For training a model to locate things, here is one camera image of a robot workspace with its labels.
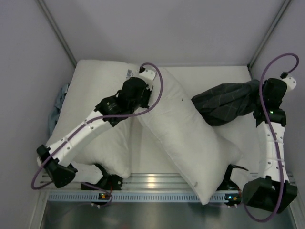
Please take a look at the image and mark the grey slotted cable duct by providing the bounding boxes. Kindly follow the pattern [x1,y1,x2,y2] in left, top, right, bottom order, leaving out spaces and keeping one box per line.
[48,191,240,203]

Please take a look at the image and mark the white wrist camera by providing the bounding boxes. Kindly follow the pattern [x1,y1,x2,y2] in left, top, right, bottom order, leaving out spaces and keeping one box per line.
[138,67,157,88]
[280,72,296,92]

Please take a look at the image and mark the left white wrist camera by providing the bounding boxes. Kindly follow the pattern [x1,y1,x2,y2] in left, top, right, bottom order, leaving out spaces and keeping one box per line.
[138,67,157,88]

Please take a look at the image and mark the aluminium rail beam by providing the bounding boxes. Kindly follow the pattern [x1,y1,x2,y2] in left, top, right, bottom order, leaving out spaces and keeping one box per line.
[38,173,298,191]

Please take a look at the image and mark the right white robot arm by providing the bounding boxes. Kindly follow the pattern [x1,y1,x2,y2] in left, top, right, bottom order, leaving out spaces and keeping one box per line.
[224,76,297,213]

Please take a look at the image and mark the aluminium frame post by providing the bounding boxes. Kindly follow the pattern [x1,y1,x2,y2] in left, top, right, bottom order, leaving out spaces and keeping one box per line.
[247,0,293,72]
[35,0,77,68]

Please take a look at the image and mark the left aluminium frame post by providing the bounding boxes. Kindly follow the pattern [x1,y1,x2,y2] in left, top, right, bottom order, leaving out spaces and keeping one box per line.
[35,0,77,68]

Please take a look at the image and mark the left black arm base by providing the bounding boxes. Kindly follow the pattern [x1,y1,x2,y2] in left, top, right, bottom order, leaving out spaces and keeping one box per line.
[89,175,123,191]

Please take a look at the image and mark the light blue crumpled cloth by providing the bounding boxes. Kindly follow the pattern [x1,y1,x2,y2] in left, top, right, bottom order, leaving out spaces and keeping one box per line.
[48,83,70,136]

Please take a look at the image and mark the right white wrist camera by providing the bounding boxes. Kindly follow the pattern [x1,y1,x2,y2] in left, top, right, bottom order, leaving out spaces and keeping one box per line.
[280,72,296,92]

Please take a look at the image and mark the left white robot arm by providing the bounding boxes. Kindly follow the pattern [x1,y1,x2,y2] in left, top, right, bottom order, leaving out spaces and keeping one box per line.
[37,76,154,188]

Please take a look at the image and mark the dark grey checked pillowcase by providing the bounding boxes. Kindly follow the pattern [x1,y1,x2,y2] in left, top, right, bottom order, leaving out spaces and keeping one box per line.
[192,80,260,126]

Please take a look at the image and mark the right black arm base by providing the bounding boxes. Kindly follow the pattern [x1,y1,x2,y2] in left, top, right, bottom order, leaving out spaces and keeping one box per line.
[217,165,239,191]

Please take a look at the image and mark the right aluminium frame post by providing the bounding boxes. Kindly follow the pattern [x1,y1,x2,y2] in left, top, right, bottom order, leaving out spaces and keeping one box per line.
[247,0,293,72]

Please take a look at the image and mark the white bare pillow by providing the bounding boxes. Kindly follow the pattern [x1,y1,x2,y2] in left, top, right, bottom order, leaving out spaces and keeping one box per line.
[47,60,139,178]

